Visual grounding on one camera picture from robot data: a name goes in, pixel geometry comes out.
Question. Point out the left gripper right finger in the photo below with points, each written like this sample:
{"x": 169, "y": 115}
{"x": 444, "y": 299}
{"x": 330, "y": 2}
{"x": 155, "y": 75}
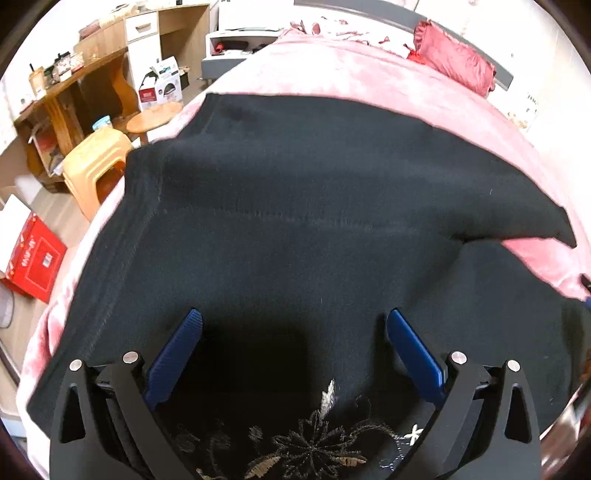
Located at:
{"x": 484, "y": 425}

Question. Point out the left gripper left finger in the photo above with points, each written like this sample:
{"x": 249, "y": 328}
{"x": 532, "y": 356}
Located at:
{"x": 104, "y": 425}

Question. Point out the black pants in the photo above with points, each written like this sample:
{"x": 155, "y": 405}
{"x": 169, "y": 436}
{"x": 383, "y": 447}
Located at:
{"x": 295, "y": 225}

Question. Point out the red cardboard box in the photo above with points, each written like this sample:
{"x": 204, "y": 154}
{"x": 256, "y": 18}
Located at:
{"x": 32, "y": 260}

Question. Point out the yellow plastic stool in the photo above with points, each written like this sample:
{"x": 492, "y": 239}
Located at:
{"x": 89, "y": 161}

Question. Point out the wooden desk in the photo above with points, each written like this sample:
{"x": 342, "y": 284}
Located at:
{"x": 71, "y": 107}

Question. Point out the round wooden stool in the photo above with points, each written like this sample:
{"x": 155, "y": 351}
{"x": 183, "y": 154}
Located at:
{"x": 152, "y": 118}

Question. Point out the white appliance box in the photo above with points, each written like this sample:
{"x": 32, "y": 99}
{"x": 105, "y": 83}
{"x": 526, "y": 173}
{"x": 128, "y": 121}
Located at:
{"x": 160, "y": 84}

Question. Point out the dark red ruffled pillow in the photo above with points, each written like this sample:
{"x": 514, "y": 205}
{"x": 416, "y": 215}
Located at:
{"x": 460, "y": 62}

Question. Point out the white drawer cabinet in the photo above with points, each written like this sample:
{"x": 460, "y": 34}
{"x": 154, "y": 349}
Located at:
{"x": 158, "y": 34}

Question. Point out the white bedside table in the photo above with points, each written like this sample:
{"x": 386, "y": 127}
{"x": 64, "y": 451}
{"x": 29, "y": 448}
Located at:
{"x": 225, "y": 49}

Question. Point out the pink velvet bed blanket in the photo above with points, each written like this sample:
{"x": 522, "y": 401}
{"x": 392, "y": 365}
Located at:
{"x": 300, "y": 64}

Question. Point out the grey and white headboard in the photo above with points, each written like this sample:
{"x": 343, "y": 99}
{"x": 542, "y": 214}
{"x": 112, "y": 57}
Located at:
{"x": 385, "y": 24}

